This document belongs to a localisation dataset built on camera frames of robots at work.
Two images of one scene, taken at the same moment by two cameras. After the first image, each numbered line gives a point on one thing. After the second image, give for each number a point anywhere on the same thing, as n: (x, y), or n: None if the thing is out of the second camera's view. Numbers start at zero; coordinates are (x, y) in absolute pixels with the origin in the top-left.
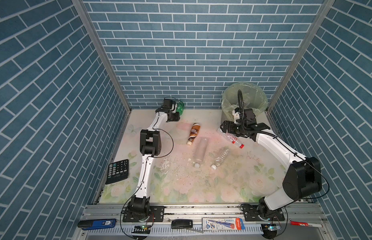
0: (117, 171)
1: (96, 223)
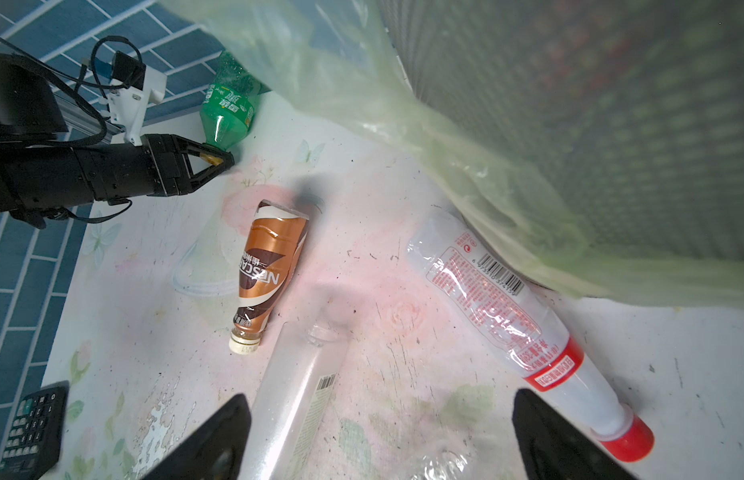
0: (35, 441)
1: None
